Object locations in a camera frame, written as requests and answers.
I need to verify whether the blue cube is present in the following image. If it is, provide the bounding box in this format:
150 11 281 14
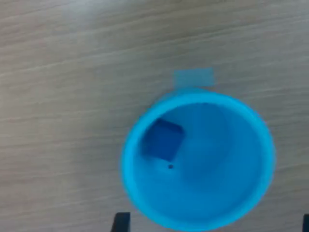
141 118 185 162

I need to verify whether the blue plastic cup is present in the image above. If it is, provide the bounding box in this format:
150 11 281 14
120 87 277 232

